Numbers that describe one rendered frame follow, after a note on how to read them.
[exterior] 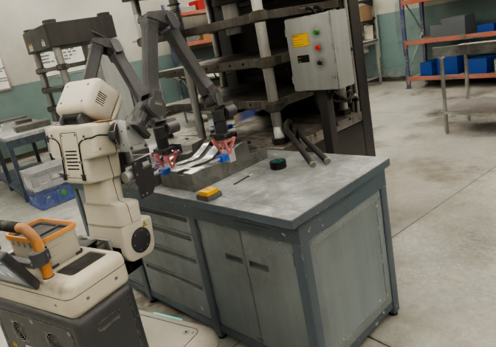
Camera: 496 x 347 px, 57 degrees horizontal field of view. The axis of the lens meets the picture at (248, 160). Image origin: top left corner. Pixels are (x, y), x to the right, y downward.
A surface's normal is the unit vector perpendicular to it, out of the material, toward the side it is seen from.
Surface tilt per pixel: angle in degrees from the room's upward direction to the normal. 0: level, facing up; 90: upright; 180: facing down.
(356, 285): 90
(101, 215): 82
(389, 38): 90
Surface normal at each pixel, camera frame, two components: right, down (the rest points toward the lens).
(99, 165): 0.83, 0.00
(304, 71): -0.69, 0.32
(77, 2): 0.62, 0.10
